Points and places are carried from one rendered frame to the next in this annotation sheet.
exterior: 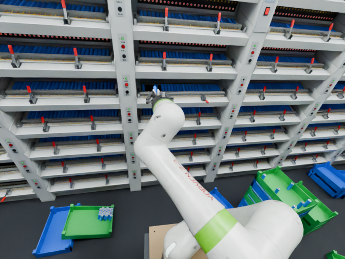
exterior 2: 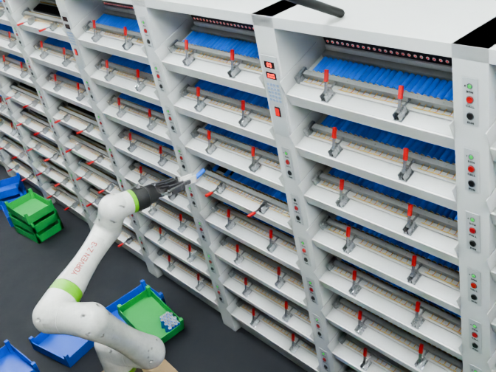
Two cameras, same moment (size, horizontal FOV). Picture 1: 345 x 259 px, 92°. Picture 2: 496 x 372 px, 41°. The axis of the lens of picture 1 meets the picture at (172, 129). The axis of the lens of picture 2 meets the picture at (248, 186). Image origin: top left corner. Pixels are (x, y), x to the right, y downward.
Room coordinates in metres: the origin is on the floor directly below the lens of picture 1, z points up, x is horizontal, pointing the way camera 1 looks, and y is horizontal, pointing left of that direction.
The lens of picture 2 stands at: (0.21, -2.16, 2.26)
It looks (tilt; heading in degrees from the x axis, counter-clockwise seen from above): 31 degrees down; 69
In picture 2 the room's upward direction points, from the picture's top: 13 degrees counter-clockwise
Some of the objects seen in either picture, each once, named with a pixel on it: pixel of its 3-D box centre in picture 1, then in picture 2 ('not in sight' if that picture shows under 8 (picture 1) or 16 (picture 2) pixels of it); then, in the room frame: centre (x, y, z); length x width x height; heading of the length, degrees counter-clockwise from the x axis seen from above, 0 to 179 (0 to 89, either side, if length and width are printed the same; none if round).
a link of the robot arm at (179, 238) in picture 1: (179, 246); (117, 353); (0.30, -0.09, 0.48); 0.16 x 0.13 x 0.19; 132
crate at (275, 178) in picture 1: (283, 188); not in sight; (0.70, -0.77, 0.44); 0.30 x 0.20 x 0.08; 23
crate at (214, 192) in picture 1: (219, 208); not in sight; (0.75, -0.45, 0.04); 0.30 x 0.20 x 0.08; 38
